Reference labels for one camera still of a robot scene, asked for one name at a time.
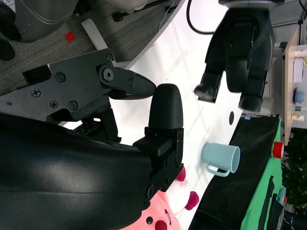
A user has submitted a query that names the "black chair base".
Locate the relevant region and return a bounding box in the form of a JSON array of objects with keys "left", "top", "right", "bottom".
[{"left": 112, "top": 11, "right": 135, "bottom": 23}]

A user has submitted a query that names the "blue bowl stack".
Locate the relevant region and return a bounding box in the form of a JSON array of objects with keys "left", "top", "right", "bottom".
[{"left": 293, "top": 86, "right": 306, "bottom": 105}]

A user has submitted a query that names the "green cloth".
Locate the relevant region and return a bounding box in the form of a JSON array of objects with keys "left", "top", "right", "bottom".
[{"left": 239, "top": 117, "right": 287, "bottom": 230}]

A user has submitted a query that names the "black rounded object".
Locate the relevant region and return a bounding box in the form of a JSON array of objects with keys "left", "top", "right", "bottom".
[
  {"left": 0, "top": 3, "right": 22, "bottom": 41},
  {"left": 0, "top": 39, "right": 15, "bottom": 61}
]

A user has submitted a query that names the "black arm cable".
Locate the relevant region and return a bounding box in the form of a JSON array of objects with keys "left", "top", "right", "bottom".
[{"left": 186, "top": 0, "right": 216, "bottom": 34}]

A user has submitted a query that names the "black stand pole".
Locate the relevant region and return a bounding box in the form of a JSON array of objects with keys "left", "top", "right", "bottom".
[{"left": 297, "top": 0, "right": 304, "bottom": 46}]

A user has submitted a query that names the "pink plush pig doll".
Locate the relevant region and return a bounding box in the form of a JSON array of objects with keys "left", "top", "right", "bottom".
[{"left": 138, "top": 166, "right": 200, "bottom": 230}]

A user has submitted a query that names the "red square floor mark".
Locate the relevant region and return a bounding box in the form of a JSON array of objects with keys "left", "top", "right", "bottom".
[{"left": 64, "top": 31, "right": 76, "bottom": 43}]

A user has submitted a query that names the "white cabinet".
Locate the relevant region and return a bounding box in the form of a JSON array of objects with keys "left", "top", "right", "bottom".
[{"left": 261, "top": 42, "right": 287, "bottom": 115}]

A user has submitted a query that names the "white table leg bar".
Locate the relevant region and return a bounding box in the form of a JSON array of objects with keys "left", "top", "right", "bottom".
[{"left": 81, "top": 19, "right": 131, "bottom": 70}]

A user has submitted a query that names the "light wooden desk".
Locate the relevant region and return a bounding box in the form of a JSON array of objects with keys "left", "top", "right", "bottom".
[{"left": 284, "top": 25, "right": 307, "bottom": 144}]

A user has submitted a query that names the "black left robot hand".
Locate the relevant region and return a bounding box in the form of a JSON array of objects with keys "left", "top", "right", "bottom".
[{"left": 193, "top": 8, "right": 275, "bottom": 113}]

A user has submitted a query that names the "white box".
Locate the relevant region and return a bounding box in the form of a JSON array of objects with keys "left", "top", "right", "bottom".
[{"left": 292, "top": 56, "right": 304, "bottom": 82}]

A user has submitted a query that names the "green leafy plant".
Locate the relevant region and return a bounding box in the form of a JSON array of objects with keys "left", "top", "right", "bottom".
[{"left": 280, "top": 128, "right": 307, "bottom": 214}]

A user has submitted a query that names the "white thin cable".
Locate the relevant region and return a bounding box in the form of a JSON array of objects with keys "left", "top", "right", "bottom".
[{"left": 158, "top": 0, "right": 178, "bottom": 32}]

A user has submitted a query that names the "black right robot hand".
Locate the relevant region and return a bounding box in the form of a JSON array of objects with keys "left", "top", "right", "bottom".
[{"left": 0, "top": 47, "right": 185, "bottom": 230}]

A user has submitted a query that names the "black backdrop cloth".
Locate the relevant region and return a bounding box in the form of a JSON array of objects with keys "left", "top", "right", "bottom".
[{"left": 188, "top": 114, "right": 280, "bottom": 230}]

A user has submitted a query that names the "grey rounded machine housing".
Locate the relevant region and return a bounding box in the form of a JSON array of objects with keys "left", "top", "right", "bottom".
[{"left": 14, "top": 0, "right": 80, "bottom": 44}]

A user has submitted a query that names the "light blue plastic mug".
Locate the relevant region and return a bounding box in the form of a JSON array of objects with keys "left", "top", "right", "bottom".
[{"left": 201, "top": 142, "right": 241, "bottom": 178}]

